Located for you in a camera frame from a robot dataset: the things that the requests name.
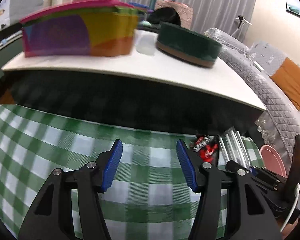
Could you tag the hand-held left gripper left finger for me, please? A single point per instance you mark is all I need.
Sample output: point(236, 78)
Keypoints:
point(113, 165)

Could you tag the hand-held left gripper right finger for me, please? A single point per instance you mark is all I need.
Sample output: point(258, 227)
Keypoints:
point(187, 165)

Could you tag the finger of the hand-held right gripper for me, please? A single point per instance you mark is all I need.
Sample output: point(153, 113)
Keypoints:
point(265, 173)

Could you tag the pink plastic bucket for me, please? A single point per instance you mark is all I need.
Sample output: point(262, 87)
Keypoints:
point(272, 160)

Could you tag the dark red snack wrapper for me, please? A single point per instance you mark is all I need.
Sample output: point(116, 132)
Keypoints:
point(202, 146)

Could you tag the clear silver plastic wrapper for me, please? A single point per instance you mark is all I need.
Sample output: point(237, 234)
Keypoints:
point(232, 145)

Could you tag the green checked tablecloth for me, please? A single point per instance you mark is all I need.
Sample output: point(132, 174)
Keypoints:
point(152, 160)

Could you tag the orange cushion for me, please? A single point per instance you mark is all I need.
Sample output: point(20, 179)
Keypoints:
point(290, 80)

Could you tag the white top coffee table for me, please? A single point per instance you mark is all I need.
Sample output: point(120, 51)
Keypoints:
point(165, 67)

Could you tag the white charger block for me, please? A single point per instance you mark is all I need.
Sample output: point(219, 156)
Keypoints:
point(258, 66)

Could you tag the sofa with grey quilted cover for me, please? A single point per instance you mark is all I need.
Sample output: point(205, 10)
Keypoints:
point(240, 60)

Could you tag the dark green round container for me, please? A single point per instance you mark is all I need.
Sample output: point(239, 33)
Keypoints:
point(187, 42)

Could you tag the multicoloured storage box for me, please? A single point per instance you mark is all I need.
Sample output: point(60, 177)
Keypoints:
point(65, 37)

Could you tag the black hat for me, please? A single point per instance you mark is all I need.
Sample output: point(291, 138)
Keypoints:
point(165, 15)

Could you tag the white clip phone holder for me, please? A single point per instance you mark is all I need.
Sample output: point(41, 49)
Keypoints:
point(240, 18)

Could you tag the stack of coloured bowls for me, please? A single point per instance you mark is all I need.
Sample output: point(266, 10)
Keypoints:
point(140, 5)

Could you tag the pink framed board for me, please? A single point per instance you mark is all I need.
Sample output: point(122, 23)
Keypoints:
point(72, 7)

